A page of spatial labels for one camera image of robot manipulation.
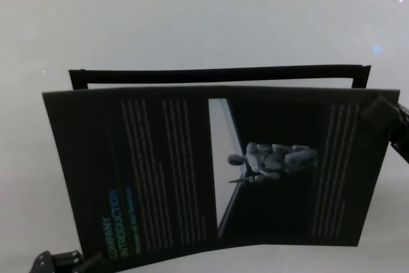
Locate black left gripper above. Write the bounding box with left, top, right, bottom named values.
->
left=26, top=240, right=112, bottom=273

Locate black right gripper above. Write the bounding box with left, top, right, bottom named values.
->
left=359, top=93, right=409, bottom=162

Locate black company introduction poster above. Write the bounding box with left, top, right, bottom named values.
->
left=42, top=84, right=401, bottom=254

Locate black tape frame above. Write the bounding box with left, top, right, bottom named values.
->
left=68, top=64, right=372, bottom=91

